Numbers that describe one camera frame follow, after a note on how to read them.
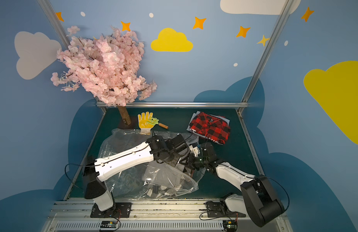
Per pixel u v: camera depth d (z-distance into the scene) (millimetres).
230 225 730
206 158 689
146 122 1139
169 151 521
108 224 718
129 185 820
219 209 741
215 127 986
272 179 430
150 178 801
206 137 955
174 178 755
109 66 630
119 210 734
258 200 422
